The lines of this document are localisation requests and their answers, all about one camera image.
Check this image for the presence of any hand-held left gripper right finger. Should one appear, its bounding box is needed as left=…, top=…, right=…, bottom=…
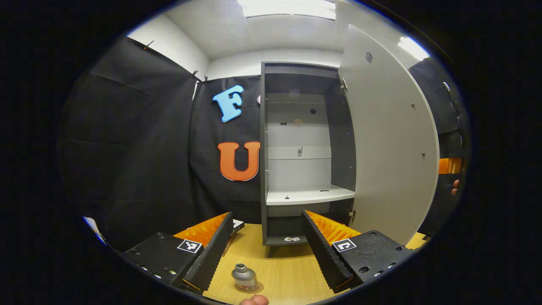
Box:
left=301, top=210, right=413, bottom=294

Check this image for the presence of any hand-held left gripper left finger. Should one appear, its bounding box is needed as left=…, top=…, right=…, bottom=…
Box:
left=123, top=212, right=234, bottom=293

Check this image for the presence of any silver bottle with red label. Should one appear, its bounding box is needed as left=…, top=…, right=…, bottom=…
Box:
left=231, top=263, right=258, bottom=293

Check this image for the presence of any round brown coaster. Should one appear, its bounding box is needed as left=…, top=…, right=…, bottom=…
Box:
left=235, top=280, right=264, bottom=294

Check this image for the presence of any beige cabinet door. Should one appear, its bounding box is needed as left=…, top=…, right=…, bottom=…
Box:
left=337, top=23, right=441, bottom=246

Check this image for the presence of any narrow ceiling light panel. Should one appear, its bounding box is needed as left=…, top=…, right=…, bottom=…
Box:
left=397, top=36, right=431, bottom=62

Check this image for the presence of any black backdrop cloth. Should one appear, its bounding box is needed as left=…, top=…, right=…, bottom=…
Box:
left=57, top=36, right=468, bottom=252

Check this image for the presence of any large ceiling light panel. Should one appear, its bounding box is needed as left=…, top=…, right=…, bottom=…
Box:
left=237, top=0, right=337, bottom=20

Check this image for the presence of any grey metal bracket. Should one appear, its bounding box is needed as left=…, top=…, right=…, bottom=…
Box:
left=442, top=81, right=463, bottom=128

